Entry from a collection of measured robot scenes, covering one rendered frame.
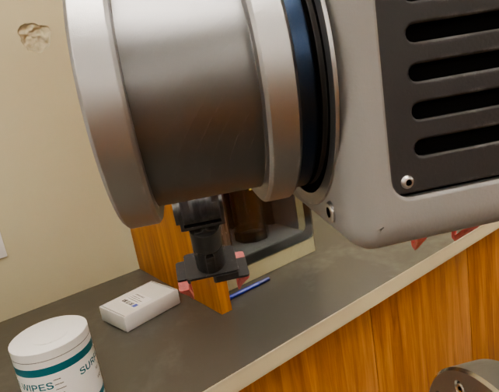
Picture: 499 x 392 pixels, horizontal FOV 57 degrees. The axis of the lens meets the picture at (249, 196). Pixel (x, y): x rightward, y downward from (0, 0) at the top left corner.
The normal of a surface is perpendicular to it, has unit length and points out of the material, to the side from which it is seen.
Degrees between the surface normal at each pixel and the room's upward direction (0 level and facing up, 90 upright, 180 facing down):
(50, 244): 90
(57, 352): 90
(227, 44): 73
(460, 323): 90
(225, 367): 0
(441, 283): 90
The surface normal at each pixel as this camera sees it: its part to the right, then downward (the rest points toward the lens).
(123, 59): 0.11, -0.07
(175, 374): -0.16, -0.96
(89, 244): 0.59, 0.10
